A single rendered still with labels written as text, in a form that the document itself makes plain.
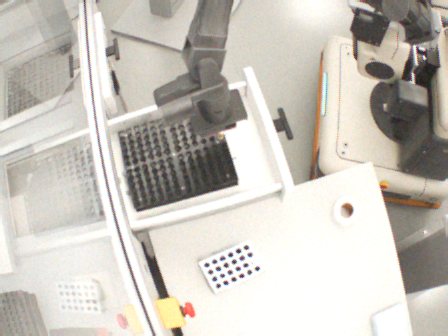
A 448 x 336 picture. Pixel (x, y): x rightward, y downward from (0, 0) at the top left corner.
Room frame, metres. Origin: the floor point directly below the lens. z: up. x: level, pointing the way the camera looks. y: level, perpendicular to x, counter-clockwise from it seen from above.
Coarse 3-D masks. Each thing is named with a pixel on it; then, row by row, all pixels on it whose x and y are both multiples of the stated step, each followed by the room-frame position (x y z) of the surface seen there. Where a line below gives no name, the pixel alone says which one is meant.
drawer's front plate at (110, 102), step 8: (96, 16) 0.75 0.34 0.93; (96, 24) 0.72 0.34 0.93; (104, 24) 0.77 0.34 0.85; (96, 32) 0.69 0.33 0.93; (104, 40) 0.68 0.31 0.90; (104, 48) 0.64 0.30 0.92; (104, 56) 0.61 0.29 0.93; (104, 64) 0.58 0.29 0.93; (104, 72) 0.56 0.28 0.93; (104, 80) 0.54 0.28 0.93; (104, 88) 0.51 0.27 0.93; (112, 88) 0.56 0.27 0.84; (104, 96) 0.49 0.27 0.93; (112, 96) 0.52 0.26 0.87; (112, 104) 0.49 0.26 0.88; (112, 112) 0.49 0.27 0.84
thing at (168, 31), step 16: (144, 0) 1.47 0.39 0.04; (160, 0) 1.34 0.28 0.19; (176, 0) 1.38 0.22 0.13; (192, 0) 1.44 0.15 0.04; (240, 0) 1.45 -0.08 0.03; (128, 16) 1.37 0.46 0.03; (144, 16) 1.35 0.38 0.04; (160, 16) 1.34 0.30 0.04; (176, 16) 1.33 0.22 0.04; (192, 16) 1.33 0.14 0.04; (128, 32) 1.26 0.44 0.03; (144, 32) 1.25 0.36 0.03; (160, 32) 1.24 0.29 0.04; (176, 32) 1.23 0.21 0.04; (176, 48) 1.14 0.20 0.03
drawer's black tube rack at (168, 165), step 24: (120, 144) 0.38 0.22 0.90; (144, 144) 0.38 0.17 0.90; (168, 144) 0.38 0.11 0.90; (192, 144) 0.39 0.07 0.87; (216, 144) 0.38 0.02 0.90; (144, 168) 0.34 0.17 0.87; (168, 168) 0.33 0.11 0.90; (192, 168) 0.34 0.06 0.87; (216, 168) 0.33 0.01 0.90; (144, 192) 0.28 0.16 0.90; (168, 192) 0.28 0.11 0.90; (192, 192) 0.28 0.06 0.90
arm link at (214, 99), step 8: (224, 80) 0.41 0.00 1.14; (200, 88) 0.39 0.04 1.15; (208, 88) 0.39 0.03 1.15; (216, 88) 0.39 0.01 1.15; (224, 88) 0.39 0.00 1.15; (192, 96) 0.38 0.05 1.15; (200, 96) 0.38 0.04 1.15; (208, 96) 0.38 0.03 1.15; (216, 96) 0.38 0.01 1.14; (224, 96) 0.38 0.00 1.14; (200, 104) 0.38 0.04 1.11; (208, 104) 0.37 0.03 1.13; (216, 104) 0.37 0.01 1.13; (224, 104) 0.38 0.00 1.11
